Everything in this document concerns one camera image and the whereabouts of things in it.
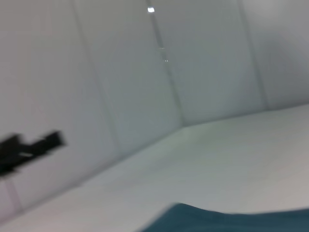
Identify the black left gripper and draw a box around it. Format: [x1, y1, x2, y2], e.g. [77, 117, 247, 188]
[0, 130, 68, 179]

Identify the blue FREE print t-shirt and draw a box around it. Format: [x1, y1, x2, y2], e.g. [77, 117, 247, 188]
[139, 202, 309, 232]

